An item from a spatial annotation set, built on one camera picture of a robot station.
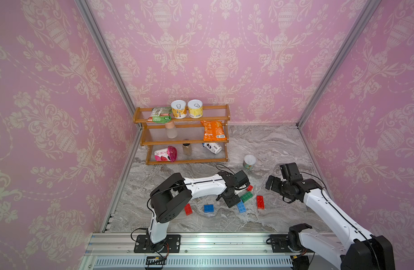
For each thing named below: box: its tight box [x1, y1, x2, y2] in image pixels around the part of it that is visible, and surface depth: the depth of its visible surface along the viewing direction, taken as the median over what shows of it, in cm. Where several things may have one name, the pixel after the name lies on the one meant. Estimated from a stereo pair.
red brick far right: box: [255, 195, 265, 210], surface depth 87 cm
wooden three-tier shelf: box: [132, 103, 231, 166], surface depth 97 cm
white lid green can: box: [243, 154, 257, 170], surface depth 97 cm
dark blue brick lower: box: [203, 204, 215, 213], surface depth 85 cm
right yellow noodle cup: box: [187, 99, 204, 119], surface depth 84 cm
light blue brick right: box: [237, 198, 247, 214], surface depth 85 cm
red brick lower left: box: [184, 203, 193, 216], surface depth 85 cm
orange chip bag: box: [200, 120, 228, 142], surface depth 96 cm
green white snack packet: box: [146, 106, 173, 124], surface depth 82 cm
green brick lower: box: [240, 191, 254, 204], surface depth 89 cm
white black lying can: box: [201, 142, 223, 155], surface depth 102 cm
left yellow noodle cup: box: [171, 99, 187, 120], surface depth 84 cm
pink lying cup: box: [154, 145, 178, 163], surface depth 97 cm
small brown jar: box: [182, 143, 192, 157], surface depth 99 cm
